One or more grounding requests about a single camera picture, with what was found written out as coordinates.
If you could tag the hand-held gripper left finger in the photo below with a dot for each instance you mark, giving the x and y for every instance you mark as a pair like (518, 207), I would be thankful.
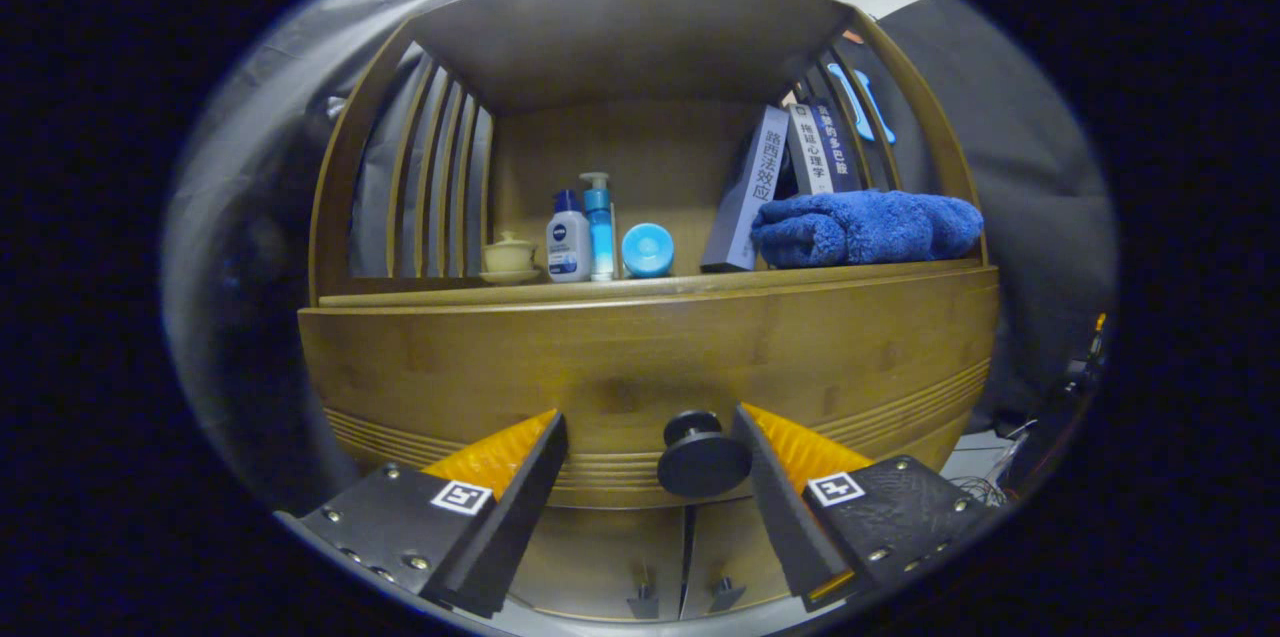
(520, 507)

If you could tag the wooden drawer with black knob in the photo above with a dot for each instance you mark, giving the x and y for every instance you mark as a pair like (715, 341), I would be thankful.
(640, 357)

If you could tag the blue pump bottle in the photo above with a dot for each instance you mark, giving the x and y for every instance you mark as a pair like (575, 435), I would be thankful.
(600, 232)

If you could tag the cream lidded tea cup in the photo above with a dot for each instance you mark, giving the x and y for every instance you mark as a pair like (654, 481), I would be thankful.
(510, 257)

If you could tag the white bottle with blue cap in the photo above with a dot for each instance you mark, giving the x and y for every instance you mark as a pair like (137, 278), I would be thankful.
(568, 247)

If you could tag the wooden cabinet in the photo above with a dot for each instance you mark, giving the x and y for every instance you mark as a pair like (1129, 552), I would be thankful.
(630, 37)

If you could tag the wooden countertop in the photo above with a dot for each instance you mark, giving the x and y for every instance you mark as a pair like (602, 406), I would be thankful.
(640, 288)

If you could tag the wooden cabinet door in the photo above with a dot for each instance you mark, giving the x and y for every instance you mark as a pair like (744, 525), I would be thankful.
(735, 547)
(590, 557)

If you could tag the dark blue book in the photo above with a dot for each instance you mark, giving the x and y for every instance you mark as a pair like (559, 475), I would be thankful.
(838, 147)

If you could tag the blue towel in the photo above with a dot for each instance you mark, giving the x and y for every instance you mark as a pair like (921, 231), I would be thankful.
(860, 229)

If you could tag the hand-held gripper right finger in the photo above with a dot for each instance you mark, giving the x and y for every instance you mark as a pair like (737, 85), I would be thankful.
(770, 497)

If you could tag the grey book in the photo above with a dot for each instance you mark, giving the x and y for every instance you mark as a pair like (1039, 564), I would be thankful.
(750, 197)

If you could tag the blue cosmetic tube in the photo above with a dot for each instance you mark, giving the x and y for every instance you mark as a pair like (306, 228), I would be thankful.
(647, 251)

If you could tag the black equipment with orange tip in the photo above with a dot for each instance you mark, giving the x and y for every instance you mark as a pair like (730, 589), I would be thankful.
(1085, 372)

